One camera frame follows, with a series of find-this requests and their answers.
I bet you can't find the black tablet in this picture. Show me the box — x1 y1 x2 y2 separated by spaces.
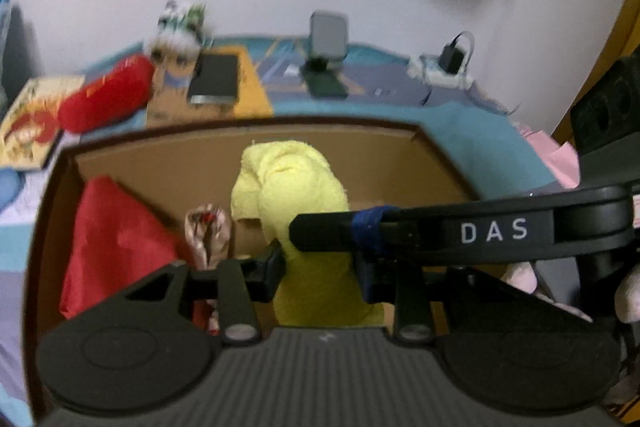
187 53 241 106

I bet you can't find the white green plush toy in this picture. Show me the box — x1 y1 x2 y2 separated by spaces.
145 0 216 62

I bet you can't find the brown cardboard box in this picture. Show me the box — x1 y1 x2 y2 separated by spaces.
22 116 483 427

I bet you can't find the blue dotted plush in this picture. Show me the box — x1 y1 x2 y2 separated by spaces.
0 0 13 105

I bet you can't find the red cloth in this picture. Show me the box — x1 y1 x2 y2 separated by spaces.
59 175 221 333

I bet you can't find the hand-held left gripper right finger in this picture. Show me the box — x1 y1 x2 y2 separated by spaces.
355 252 593 342

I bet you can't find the white power strip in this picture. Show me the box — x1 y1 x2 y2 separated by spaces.
407 54 476 90

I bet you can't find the orange board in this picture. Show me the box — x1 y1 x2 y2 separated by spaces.
145 47 275 128

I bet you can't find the black charger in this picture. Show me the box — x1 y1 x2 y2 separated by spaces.
439 32 476 75

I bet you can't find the picture book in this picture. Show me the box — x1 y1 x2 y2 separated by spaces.
0 76 86 170

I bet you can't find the yellow plush towel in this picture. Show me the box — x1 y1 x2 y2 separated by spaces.
231 139 386 328

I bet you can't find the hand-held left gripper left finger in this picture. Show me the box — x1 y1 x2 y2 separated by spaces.
122 241 286 344

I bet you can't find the pink cloth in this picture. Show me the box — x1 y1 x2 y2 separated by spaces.
512 122 581 190

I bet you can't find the grey phone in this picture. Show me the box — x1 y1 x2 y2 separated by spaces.
309 10 349 60

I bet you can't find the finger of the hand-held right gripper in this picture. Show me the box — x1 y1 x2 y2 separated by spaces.
289 185 636 269

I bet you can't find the red pillow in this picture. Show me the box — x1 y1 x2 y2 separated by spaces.
57 55 156 134

